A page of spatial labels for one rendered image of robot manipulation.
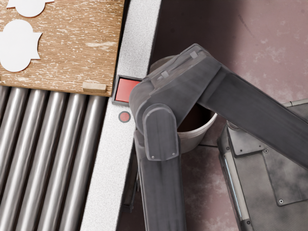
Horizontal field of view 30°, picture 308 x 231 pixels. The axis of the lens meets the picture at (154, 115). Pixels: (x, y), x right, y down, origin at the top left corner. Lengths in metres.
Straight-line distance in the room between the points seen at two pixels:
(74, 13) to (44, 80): 0.20
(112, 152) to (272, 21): 1.40
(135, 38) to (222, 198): 1.01
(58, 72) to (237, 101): 0.79
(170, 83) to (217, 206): 1.65
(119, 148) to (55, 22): 0.37
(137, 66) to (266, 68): 1.13
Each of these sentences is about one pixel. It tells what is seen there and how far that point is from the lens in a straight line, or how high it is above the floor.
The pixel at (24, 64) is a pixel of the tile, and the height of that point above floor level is 0.94.
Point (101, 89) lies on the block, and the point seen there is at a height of 0.96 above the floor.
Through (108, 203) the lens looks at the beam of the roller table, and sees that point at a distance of 1.38.
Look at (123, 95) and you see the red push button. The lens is 1.44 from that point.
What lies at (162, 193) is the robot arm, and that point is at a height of 1.52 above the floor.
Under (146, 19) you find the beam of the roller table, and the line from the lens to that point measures 1.54.
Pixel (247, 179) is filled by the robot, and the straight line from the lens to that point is 2.11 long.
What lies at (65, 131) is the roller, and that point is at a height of 0.92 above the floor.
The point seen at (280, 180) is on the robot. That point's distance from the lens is 2.11.
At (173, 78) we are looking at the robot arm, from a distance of 0.70.
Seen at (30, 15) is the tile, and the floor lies 0.94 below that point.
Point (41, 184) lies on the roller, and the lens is 1.41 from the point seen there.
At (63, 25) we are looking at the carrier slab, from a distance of 1.52.
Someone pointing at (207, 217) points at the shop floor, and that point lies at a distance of 2.31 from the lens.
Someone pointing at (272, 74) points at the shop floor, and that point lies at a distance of 2.52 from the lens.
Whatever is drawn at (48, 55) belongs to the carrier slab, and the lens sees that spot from 1.49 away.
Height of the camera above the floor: 2.27
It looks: 72 degrees down
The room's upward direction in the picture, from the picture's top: 2 degrees clockwise
